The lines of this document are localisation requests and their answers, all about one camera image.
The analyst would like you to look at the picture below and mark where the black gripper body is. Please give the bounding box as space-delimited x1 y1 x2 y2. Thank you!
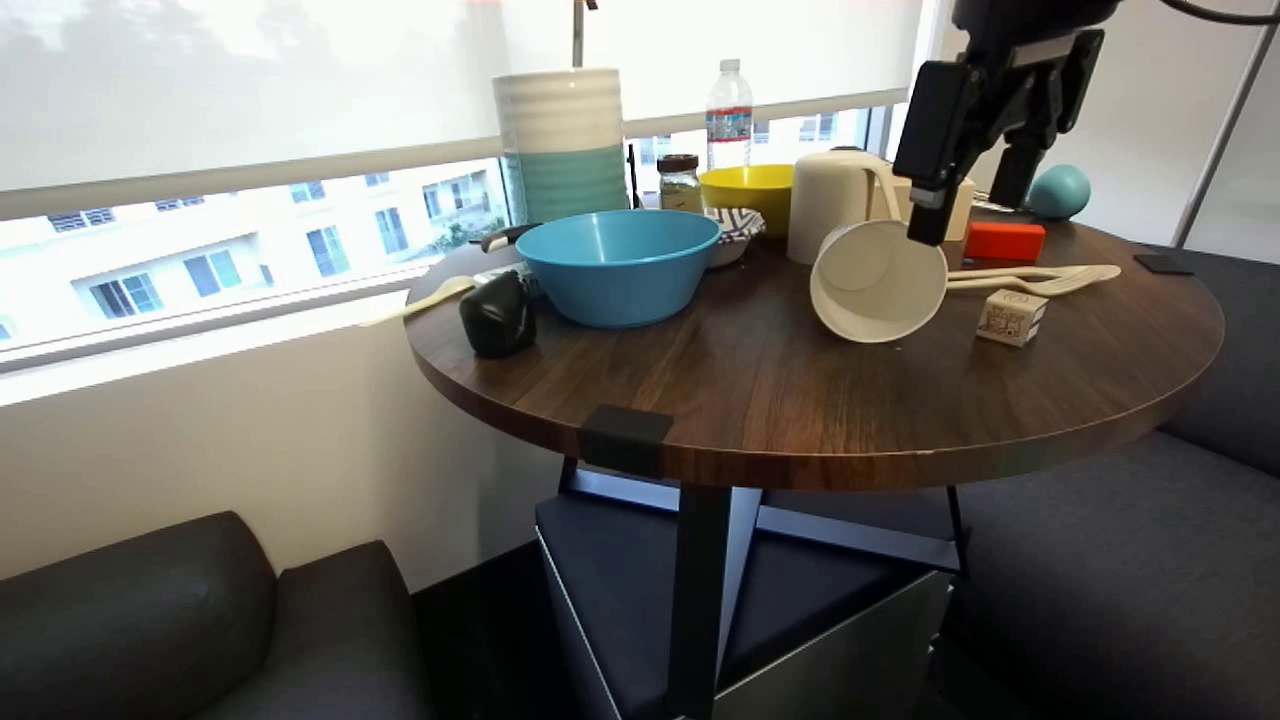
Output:
890 54 994 193

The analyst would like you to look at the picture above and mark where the coffee print paper cup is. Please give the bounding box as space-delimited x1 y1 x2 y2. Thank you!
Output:
807 215 953 347

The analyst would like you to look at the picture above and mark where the cream white printed block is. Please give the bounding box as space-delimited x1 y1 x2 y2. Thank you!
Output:
974 289 1050 351

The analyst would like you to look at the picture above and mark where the red rectangular block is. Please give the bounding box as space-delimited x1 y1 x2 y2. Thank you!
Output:
962 215 1048 269

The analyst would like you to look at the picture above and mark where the teal ball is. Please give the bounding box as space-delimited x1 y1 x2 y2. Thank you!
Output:
1024 159 1097 222

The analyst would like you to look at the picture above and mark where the light wooden spoon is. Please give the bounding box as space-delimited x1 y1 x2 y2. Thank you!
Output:
942 258 1125 304

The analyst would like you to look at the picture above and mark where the yellow bowl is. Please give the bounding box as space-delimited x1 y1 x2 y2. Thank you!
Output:
695 159 797 239

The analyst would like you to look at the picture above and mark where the clear plastic water bottle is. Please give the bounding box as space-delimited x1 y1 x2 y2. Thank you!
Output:
701 54 759 176

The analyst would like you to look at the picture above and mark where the small black flat patch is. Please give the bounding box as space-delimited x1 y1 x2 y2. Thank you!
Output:
1130 246 1195 281

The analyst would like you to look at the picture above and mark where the onion salt spice jar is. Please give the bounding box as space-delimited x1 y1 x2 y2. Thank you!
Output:
653 150 708 221

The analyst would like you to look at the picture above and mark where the blue plastic bowl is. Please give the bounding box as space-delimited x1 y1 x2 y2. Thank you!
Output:
510 207 723 332

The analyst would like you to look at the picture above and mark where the white and teal striped canister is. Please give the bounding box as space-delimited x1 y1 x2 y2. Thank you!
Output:
490 66 633 232

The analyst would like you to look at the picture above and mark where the black tape on table edge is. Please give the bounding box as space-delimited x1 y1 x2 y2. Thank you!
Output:
576 404 675 480

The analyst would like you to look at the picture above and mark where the thin black pole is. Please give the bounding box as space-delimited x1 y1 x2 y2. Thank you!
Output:
566 0 598 73

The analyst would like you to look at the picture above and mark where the dark grey fabric couch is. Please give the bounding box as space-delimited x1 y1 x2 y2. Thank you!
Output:
953 236 1280 720

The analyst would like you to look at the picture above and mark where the small black rounded device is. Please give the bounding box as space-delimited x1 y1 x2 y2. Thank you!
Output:
456 269 538 360

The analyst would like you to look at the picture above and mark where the light wooden stick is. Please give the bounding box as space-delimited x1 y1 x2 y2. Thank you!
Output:
397 273 485 326

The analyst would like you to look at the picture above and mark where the white roller window blind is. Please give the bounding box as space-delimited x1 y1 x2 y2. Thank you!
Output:
0 0 927 222

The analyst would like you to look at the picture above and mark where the white building outside window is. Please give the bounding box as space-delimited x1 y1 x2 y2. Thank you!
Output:
0 157 510 339

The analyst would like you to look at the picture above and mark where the black leather couch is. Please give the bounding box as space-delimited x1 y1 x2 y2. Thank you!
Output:
0 506 436 720

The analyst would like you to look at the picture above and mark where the dark slanted frame strip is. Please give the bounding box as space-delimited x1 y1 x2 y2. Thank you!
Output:
1173 14 1280 253

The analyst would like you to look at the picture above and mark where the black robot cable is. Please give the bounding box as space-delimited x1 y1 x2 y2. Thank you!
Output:
1155 0 1280 27

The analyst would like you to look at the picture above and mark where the black table pedestal leg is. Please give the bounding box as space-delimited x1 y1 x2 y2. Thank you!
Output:
663 482 764 720

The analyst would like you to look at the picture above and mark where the grey window frame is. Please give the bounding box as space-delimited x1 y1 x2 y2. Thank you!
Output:
0 97 922 381

